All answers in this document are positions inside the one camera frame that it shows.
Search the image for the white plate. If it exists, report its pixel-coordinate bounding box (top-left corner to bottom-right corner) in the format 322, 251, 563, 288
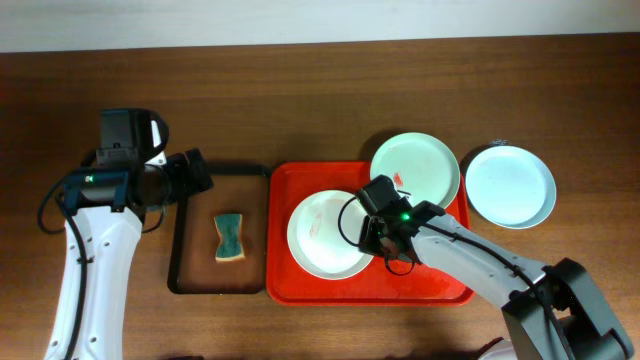
286, 190, 373, 280

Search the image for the green and yellow sponge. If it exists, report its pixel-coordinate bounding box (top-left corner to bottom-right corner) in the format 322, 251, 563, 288
214, 214, 245, 262

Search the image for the light green plate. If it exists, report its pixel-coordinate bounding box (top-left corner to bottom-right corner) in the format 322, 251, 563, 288
370, 132, 461, 208

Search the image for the light blue plate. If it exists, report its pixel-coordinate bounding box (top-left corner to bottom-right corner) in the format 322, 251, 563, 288
465, 145, 557, 230

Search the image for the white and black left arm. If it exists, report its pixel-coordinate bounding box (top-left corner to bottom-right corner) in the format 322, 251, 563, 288
45, 148, 213, 359

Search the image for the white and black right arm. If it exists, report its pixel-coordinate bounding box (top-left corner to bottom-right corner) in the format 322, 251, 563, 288
365, 198, 635, 359

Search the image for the brown tray with black rim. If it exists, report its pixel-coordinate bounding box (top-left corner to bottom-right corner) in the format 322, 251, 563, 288
167, 163, 271, 295

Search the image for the red plastic tray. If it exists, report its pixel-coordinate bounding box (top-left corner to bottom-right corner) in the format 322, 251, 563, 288
266, 161, 474, 306

